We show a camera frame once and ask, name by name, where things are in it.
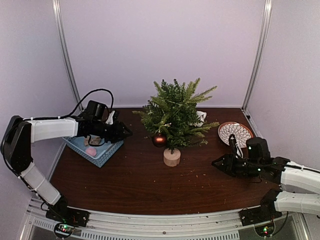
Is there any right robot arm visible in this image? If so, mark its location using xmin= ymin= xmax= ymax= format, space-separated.
xmin=211 ymin=135 xmax=320 ymax=221

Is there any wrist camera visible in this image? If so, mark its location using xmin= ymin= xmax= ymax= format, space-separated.
xmin=105 ymin=110 xmax=119 ymax=125
xmin=228 ymin=134 xmax=243 ymax=159

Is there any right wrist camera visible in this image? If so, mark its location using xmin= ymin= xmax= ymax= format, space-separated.
xmin=228 ymin=134 xmax=243 ymax=159

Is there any pink pompom ornament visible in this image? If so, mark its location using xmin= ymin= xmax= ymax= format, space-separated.
xmin=85 ymin=147 xmax=97 ymax=157

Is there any aluminium frame post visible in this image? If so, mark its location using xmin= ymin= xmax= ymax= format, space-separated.
xmin=241 ymin=0 xmax=273 ymax=112
xmin=52 ymin=0 xmax=81 ymax=104

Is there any dark red bauble ornament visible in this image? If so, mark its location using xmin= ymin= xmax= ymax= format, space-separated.
xmin=152 ymin=133 xmax=167 ymax=148

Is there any aluminium front rail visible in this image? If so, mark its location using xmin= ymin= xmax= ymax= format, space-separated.
xmin=18 ymin=197 xmax=311 ymax=240

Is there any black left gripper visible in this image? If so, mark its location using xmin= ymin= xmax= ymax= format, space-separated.
xmin=92 ymin=119 xmax=133 ymax=144

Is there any left aluminium frame post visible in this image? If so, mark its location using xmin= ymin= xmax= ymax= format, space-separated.
xmin=52 ymin=0 xmax=81 ymax=104

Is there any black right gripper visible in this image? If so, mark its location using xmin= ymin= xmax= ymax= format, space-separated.
xmin=211 ymin=153 xmax=262 ymax=178

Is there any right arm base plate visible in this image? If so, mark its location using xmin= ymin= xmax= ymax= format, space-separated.
xmin=238 ymin=206 xmax=283 ymax=227

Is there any light blue plastic basket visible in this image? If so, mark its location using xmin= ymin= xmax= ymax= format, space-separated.
xmin=62 ymin=136 xmax=124 ymax=168

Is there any right aluminium frame post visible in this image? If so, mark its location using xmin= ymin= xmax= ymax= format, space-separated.
xmin=241 ymin=0 xmax=273 ymax=112

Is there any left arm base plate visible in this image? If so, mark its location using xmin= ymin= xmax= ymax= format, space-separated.
xmin=45 ymin=205 xmax=90 ymax=227

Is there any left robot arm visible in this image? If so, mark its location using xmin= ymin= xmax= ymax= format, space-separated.
xmin=0 ymin=100 xmax=133 ymax=222

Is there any round wooden tree base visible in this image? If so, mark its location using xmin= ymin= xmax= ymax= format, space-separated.
xmin=163 ymin=148 xmax=181 ymax=167

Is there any small green christmas tree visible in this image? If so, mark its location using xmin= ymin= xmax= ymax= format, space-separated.
xmin=132 ymin=78 xmax=219 ymax=151

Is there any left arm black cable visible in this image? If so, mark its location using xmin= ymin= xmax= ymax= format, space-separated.
xmin=57 ymin=89 xmax=115 ymax=120

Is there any white fluffy ornament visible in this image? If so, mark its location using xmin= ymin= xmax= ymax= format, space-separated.
xmin=189 ymin=111 xmax=207 ymax=127

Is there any beige fabric bow ornament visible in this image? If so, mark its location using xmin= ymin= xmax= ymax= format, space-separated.
xmin=84 ymin=135 xmax=104 ymax=147

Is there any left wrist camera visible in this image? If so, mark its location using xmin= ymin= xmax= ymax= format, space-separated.
xmin=105 ymin=110 xmax=119 ymax=125

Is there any floral patterned ceramic plate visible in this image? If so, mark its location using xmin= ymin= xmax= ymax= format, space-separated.
xmin=218 ymin=121 xmax=254 ymax=148

